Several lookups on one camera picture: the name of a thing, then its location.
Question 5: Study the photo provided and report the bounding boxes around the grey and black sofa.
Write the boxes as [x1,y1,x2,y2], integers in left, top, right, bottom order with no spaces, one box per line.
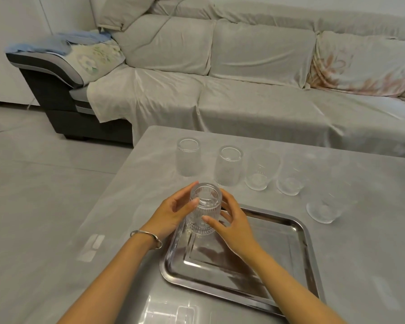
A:
[6,0,405,147]

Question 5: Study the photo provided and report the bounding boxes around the square stainless steel tray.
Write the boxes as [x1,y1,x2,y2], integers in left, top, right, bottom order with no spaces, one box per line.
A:
[159,203,325,317]

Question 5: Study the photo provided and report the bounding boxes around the person's left forearm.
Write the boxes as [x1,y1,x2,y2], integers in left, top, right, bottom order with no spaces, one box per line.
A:
[57,230,163,324]

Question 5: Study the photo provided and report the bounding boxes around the person's right hand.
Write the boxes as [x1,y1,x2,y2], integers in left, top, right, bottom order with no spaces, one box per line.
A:
[202,189,262,258]

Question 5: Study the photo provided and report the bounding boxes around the grey sofa back cushion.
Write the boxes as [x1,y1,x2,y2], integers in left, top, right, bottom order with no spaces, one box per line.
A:
[112,13,217,77]
[210,19,317,89]

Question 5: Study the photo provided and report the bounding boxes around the ribbed clear drinking glass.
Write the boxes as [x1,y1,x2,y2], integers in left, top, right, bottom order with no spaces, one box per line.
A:
[176,137,202,177]
[214,145,244,186]
[185,181,223,236]

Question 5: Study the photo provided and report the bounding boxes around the person's right forearm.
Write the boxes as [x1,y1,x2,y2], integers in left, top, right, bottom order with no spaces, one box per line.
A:
[236,245,347,324]

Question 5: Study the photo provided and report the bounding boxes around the grey pillow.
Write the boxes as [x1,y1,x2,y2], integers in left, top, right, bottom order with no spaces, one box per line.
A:
[89,0,163,33]

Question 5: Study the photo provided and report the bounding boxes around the silver bangle bracelet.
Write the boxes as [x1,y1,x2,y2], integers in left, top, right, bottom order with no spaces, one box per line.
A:
[130,229,163,250]

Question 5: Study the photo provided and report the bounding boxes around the green floral cloth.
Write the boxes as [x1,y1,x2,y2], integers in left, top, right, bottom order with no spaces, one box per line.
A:
[65,38,126,87]

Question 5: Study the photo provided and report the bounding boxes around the person's left hand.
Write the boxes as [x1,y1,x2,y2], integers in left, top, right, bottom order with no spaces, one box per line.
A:
[140,181,200,248]

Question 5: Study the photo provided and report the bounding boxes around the light blue cloth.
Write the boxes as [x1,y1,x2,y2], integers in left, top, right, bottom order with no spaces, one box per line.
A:
[4,29,113,57]

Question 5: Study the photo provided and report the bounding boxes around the smooth clear glass tumbler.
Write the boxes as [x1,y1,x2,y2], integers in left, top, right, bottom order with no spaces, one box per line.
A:
[245,150,281,191]
[306,189,350,224]
[276,158,312,196]

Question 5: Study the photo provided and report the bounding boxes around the pink floral cushion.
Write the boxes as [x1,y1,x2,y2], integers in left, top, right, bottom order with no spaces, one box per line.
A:
[306,30,405,98]

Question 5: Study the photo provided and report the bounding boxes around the grey sofa seat cover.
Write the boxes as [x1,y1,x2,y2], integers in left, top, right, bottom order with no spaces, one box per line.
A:
[87,64,405,160]

